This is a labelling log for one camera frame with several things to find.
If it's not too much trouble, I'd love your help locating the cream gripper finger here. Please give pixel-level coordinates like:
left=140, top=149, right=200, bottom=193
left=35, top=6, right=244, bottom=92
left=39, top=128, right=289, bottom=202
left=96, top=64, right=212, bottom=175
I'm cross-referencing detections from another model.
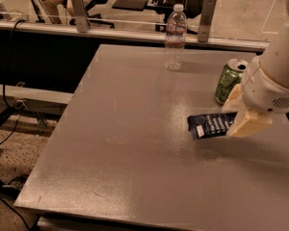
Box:
left=226, top=108, right=273, bottom=138
left=222, top=84, right=242, bottom=113

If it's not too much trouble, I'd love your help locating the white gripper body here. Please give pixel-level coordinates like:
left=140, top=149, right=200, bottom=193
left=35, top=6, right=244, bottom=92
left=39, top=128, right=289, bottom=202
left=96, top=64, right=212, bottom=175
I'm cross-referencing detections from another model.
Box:
left=240, top=56, right=289, bottom=115

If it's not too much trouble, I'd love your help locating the dark blue rxbar wrapper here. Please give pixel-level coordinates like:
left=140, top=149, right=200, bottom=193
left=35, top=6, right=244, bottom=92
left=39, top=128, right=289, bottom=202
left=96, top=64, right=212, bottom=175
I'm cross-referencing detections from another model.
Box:
left=187, top=113, right=236, bottom=140

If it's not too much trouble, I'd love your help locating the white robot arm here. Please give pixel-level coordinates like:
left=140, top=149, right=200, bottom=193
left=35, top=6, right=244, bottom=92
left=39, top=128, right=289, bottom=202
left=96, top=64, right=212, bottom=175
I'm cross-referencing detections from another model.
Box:
left=223, top=0, right=289, bottom=138

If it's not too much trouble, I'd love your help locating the green soda can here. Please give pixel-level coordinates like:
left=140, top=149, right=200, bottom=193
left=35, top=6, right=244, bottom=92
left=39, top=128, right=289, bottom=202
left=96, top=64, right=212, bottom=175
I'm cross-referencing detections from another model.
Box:
left=215, top=59, right=248, bottom=106

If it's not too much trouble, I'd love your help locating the clear plastic water bottle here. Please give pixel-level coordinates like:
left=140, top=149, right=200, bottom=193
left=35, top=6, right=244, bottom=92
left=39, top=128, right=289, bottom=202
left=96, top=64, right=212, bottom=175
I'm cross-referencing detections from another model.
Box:
left=165, top=4, right=187, bottom=70

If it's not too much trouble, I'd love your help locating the right metal rail bracket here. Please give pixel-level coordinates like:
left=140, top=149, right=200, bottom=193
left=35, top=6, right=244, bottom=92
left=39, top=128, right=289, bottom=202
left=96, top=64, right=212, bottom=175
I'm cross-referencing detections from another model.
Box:
left=197, top=0, right=217, bottom=43

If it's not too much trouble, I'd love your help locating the metal rail bracket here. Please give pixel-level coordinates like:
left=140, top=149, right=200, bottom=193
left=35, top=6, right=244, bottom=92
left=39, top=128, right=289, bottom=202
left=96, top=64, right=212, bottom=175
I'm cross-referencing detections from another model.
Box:
left=71, top=0, right=90, bottom=33
left=197, top=0, right=217, bottom=43

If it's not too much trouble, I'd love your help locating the left metal rail bracket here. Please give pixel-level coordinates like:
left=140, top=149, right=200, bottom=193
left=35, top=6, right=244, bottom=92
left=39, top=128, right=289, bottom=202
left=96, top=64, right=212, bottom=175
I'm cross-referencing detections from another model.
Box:
left=71, top=0, right=90, bottom=33

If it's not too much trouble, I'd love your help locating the metal barrier rail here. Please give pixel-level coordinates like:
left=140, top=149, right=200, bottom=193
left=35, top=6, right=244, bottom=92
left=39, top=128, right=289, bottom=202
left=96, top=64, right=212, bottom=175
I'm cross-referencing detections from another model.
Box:
left=0, top=18, right=270, bottom=52

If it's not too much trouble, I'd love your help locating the black power cable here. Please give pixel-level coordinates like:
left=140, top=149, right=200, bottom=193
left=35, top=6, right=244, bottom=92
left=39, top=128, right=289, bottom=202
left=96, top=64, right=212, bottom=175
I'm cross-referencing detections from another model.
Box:
left=2, top=18, right=27, bottom=110

